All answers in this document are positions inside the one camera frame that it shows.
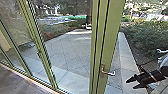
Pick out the dark window latch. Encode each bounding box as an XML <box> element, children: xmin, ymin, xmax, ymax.
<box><xmin>35</xmin><ymin>48</ymin><xmax>43</xmax><ymax>60</ymax></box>

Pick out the brass and silver door handle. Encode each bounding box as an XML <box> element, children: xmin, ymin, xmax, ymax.
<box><xmin>99</xmin><ymin>63</ymin><xmax>117</xmax><ymax>79</ymax></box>

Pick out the brown tree trunk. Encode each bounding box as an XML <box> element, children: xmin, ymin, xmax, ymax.
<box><xmin>86</xmin><ymin>0</ymin><xmax>93</xmax><ymax>25</ymax></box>

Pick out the garden pond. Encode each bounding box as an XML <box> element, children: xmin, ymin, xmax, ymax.
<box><xmin>37</xmin><ymin>16</ymin><xmax>76</xmax><ymax>26</ymax></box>

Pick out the reddish brown shrub bed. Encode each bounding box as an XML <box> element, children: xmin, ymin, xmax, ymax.
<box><xmin>39</xmin><ymin>20</ymin><xmax>88</xmax><ymax>42</ymax></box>

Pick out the green window frame bar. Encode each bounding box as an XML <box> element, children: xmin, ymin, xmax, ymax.
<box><xmin>15</xmin><ymin>0</ymin><xmax>59</xmax><ymax>92</ymax></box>
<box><xmin>0</xmin><ymin>18</ymin><xmax>34</xmax><ymax>79</ymax></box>

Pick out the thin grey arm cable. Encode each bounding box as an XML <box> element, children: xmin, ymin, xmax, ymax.
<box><xmin>136</xmin><ymin>57</ymin><xmax>168</xmax><ymax>68</ymax></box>

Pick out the green hedge shrub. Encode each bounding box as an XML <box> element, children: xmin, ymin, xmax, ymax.
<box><xmin>122</xmin><ymin>19</ymin><xmax>168</xmax><ymax>54</ymax></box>

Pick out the green door post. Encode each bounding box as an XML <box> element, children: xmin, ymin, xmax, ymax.
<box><xmin>88</xmin><ymin>0</ymin><xmax>110</xmax><ymax>94</ymax></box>

